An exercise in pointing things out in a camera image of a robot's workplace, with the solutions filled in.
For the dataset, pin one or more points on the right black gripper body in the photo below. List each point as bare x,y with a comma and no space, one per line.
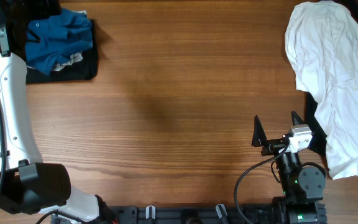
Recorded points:
277,146

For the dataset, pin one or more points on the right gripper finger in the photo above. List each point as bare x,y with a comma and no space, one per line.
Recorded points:
296,119
259,138

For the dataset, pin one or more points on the dark blue t-shirt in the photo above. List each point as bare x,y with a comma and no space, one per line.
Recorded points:
39,48

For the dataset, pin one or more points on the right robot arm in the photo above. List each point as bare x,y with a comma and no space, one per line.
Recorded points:
302,183

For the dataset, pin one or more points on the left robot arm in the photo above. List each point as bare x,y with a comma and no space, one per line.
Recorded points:
28,184

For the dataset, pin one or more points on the white shirt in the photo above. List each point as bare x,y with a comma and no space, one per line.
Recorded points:
321,44

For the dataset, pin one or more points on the folded black garment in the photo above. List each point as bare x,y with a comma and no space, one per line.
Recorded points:
85,69

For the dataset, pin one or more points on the folded light blue jeans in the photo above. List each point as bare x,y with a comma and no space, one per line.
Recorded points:
71,35

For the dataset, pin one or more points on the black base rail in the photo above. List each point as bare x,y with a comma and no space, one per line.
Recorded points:
197,214

